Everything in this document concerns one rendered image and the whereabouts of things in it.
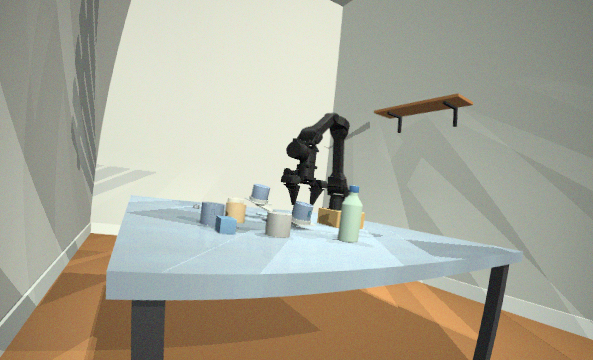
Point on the blue cube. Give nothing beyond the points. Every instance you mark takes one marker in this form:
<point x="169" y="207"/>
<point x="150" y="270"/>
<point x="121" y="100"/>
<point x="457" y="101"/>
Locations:
<point x="225" y="225"/>

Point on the tan cylinder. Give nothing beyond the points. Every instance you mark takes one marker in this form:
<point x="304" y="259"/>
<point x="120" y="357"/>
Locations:
<point x="236" y="210"/>

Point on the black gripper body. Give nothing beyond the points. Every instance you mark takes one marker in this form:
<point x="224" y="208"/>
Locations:
<point x="306" y="173"/>

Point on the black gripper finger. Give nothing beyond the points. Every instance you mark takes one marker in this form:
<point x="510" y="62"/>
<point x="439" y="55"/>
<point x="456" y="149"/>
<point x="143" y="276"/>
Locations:
<point x="293" y="191"/>
<point x="314" y="194"/>

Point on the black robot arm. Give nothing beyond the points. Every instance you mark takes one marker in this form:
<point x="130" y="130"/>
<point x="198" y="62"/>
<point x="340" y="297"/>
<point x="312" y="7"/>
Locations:
<point x="300" y="149"/>

